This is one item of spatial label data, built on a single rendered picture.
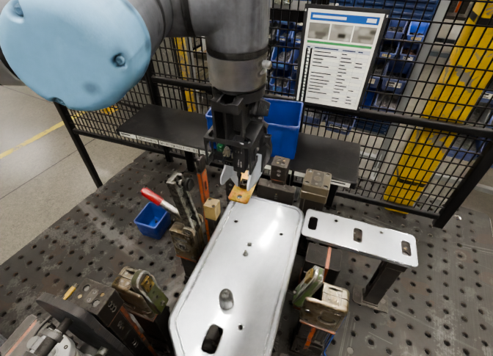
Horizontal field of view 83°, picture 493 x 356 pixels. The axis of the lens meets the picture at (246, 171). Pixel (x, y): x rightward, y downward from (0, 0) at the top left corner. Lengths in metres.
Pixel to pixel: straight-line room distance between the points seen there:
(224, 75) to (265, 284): 0.50
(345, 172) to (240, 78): 0.66
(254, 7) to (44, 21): 0.19
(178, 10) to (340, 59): 0.70
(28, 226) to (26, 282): 1.31
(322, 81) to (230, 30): 0.69
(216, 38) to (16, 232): 2.36
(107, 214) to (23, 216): 1.38
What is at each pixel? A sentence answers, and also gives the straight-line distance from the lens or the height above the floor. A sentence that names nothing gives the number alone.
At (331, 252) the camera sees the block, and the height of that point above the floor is 0.98.
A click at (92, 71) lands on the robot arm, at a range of 0.20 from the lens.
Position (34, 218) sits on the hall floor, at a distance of 2.60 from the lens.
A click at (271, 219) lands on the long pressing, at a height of 1.00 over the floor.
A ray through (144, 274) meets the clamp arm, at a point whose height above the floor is 1.10.
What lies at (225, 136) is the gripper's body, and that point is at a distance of 0.37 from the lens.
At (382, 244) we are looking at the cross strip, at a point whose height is 1.00.
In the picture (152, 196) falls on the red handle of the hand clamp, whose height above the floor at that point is 1.14.
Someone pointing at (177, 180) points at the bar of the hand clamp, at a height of 1.20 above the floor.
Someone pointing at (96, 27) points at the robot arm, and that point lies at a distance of 0.19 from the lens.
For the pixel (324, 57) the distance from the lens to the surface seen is 0.96.
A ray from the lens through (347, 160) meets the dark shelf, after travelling 0.99.
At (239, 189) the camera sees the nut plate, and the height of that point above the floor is 1.25.
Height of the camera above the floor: 1.63
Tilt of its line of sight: 42 degrees down
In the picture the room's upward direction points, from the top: straight up
